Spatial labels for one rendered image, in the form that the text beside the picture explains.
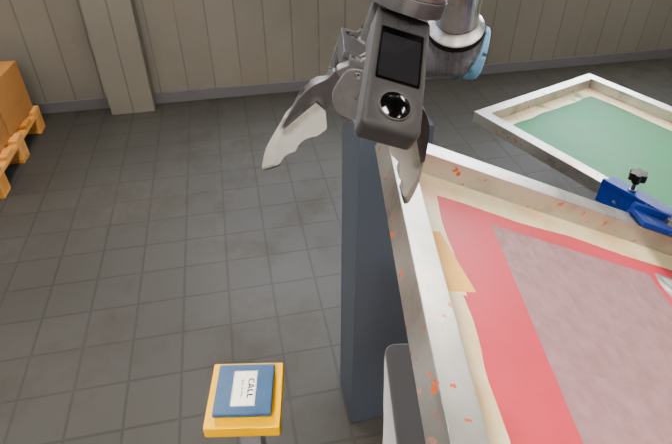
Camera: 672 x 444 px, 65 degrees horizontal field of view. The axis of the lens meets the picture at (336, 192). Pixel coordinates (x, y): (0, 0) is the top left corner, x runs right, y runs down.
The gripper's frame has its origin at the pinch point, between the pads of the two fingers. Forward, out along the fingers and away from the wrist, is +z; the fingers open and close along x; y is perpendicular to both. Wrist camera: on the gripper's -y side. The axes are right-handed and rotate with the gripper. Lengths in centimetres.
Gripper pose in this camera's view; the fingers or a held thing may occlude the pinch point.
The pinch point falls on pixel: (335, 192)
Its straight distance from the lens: 52.6
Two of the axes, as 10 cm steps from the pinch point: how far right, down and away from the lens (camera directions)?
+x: -9.5, -2.2, -1.9
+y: -0.3, -5.8, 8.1
